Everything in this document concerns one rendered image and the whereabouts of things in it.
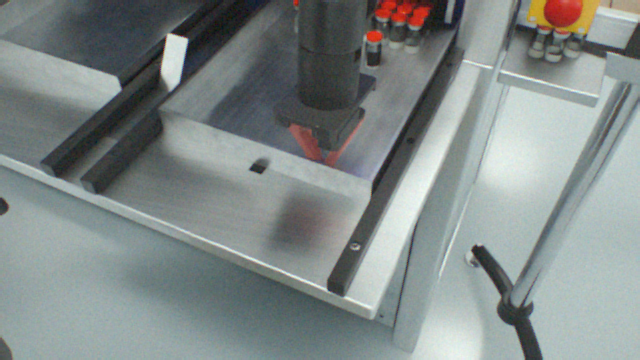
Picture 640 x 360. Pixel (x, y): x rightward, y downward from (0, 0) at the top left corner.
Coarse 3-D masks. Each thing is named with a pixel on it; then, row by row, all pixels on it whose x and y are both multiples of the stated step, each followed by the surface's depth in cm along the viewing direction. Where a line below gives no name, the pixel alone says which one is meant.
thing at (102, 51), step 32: (32, 0) 80; (64, 0) 83; (96, 0) 83; (128, 0) 83; (160, 0) 83; (192, 0) 83; (0, 32) 77; (32, 32) 77; (64, 32) 77; (96, 32) 77; (128, 32) 77; (160, 32) 77; (32, 64) 71; (64, 64) 68; (96, 64) 72; (128, 64) 72
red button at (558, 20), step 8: (552, 0) 59; (560, 0) 58; (568, 0) 58; (576, 0) 58; (544, 8) 60; (552, 8) 59; (560, 8) 59; (568, 8) 58; (576, 8) 58; (544, 16) 61; (552, 16) 60; (560, 16) 59; (568, 16) 59; (576, 16) 59; (552, 24) 61; (560, 24) 60; (568, 24) 60
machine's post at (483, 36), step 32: (480, 0) 66; (512, 0) 64; (480, 32) 69; (480, 64) 72; (480, 96) 75; (448, 160) 86; (448, 192) 91; (448, 224) 97; (416, 256) 108; (416, 288) 115; (416, 320) 124
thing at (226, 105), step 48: (288, 0) 81; (240, 48) 72; (288, 48) 74; (384, 48) 74; (432, 48) 74; (192, 96) 66; (240, 96) 67; (384, 96) 67; (240, 144) 59; (288, 144) 62; (384, 144) 62; (336, 192) 57
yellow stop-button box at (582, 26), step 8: (536, 0) 62; (544, 0) 62; (584, 0) 60; (592, 0) 60; (600, 0) 59; (536, 8) 63; (584, 8) 61; (592, 8) 60; (528, 16) 64; (536, 16) 64; (584, 16) 61; (592, 16) 61; (544, 24) 64; (576, 24) 62; (584, 24) 62; (576, 32) 63; (584, 32) 62
